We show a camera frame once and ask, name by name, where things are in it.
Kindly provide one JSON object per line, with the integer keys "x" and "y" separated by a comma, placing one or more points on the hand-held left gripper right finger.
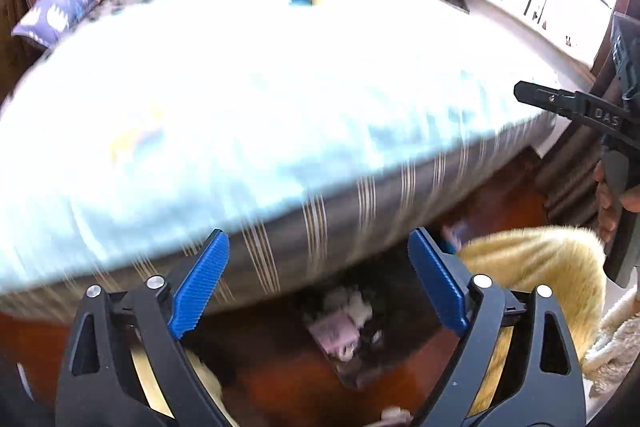
{"x": 440, "y": 282}

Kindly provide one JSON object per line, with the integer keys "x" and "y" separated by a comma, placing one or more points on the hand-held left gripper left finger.
{"x": 200, "y": 287}

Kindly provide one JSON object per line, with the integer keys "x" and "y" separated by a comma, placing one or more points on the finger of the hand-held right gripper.
{"x": 545, "y": 97}

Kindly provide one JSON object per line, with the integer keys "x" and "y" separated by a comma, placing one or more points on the white tissue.
{"x": 352, "y": 304}

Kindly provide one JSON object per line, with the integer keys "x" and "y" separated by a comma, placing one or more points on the pink box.
{"x": 332, "y": 332}

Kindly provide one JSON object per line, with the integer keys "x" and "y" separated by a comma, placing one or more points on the person's right hand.
{"x": 606, "y": 207}

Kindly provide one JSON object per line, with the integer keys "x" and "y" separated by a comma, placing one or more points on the pink and blue slipper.
{"x": 455, "y": 239}

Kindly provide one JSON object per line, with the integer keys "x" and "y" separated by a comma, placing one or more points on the yellow fleece cloth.
{"x": 530, "y": 267}

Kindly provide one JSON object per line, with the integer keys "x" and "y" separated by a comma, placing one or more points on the striped grey bed sheet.
{"x": 340, "y": 232}

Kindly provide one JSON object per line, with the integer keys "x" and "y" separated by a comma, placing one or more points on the cream knitted rug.
{"x": 617, "y": 337}

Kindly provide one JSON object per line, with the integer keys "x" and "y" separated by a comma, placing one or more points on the bed with light-blue sheet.
{"x": 250, "y": 107}

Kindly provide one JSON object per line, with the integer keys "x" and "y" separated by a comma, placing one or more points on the purple elephant-print pillow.
{"x": 52, "y": 14}

